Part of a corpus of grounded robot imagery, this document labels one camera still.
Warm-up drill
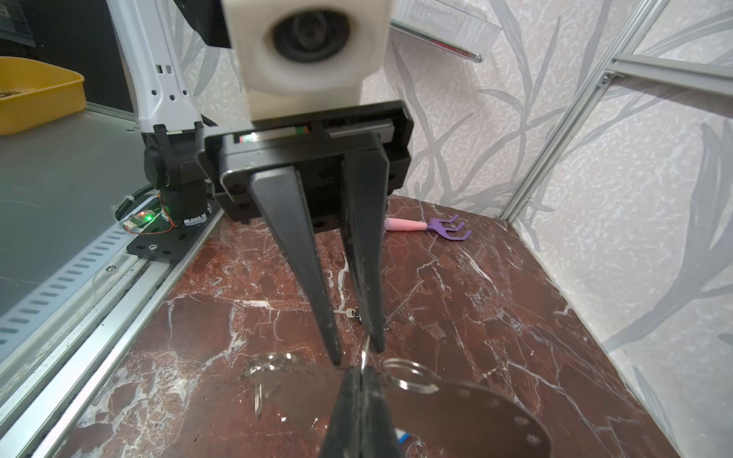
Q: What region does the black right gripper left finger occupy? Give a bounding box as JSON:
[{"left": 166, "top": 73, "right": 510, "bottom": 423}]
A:
[{"left": 319, "top": 368, "right": 361, "bottom": 458}]

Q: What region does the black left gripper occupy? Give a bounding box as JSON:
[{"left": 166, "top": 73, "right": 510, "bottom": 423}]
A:
[{"left": 197, "top": 100, "right": 414, "bottom": 366}]

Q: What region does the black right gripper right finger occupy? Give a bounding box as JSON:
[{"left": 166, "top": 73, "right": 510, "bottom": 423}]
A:
[{"left": 360, "top": 366, "right": 404, "bottom": 458}]

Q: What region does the steel perforated key holder plate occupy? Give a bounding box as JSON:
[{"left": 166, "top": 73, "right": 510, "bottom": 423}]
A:
[{"left": 244, "top": 343, "right": 553, "bottom": 457}]

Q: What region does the purple pink garden fork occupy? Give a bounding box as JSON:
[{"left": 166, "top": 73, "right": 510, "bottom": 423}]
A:
[{"left": 384, "top": 215, "right": 473, "bottom": 242}]

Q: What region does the yellow plastic bin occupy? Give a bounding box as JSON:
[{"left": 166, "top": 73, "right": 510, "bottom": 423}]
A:
[{"left": 1, "top": 56, "right": 87, "bottom": 135}]

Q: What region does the clear plastic wall shelf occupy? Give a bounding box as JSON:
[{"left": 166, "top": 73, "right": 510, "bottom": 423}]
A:
[{"left": 391, "top": 0, "right": 501, "bottom": 63}]

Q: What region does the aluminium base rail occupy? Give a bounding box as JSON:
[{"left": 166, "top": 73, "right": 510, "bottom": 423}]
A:
[{"left": 1, "top": 209, "right": 223, "bottom": 457}]

